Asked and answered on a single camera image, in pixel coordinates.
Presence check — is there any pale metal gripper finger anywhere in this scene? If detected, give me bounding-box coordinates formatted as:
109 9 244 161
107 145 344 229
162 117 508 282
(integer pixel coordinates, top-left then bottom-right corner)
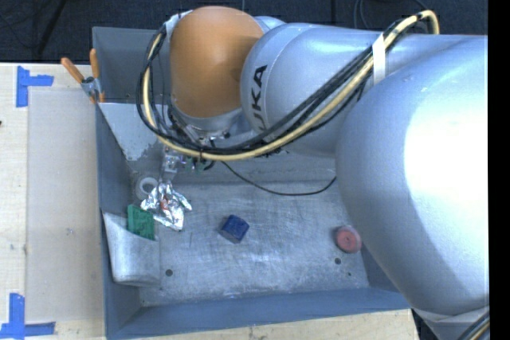
159 153 180 189

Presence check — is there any crumpled silver foil packet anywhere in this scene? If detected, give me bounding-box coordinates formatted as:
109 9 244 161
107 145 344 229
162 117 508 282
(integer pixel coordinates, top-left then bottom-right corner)
139 181 194 233

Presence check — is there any dark blue cube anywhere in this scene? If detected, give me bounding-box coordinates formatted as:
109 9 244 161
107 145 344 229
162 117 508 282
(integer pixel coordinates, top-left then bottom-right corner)
218 214 251 244

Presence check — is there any red round disc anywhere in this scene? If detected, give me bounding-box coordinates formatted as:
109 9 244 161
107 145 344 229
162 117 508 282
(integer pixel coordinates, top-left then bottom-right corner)
333 225 363 254

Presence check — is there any grey metal bin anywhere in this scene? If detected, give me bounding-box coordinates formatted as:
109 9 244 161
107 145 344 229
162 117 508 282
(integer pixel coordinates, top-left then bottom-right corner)
91 26 415 340

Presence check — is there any pale grey curved sheet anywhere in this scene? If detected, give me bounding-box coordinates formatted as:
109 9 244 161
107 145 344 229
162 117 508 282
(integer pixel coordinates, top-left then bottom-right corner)
102 210 162 284

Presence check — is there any clear tape ring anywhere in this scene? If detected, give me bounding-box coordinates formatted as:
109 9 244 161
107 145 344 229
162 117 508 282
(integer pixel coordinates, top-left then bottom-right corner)
135 176 159 201

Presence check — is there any green flat block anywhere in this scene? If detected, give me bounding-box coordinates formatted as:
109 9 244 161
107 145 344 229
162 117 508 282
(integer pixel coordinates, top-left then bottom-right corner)
126 204 156 242

